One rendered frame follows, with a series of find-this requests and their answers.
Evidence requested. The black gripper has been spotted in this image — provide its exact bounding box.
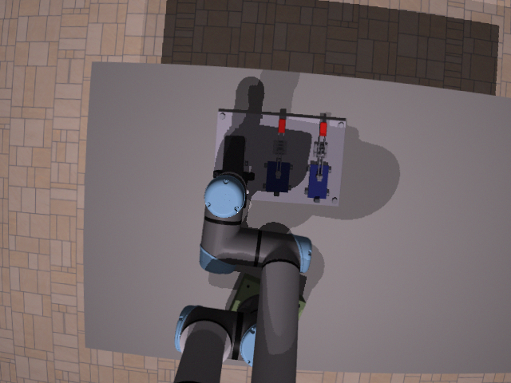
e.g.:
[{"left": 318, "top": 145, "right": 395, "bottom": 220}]
[{"left": 213, "top": 170, "right": 255, "bottom": 208}]

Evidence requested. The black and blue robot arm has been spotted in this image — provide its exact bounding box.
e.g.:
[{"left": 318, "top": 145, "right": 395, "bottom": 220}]
[{"left": 173, "top": 136, "right": 312, "bottom": 383}]

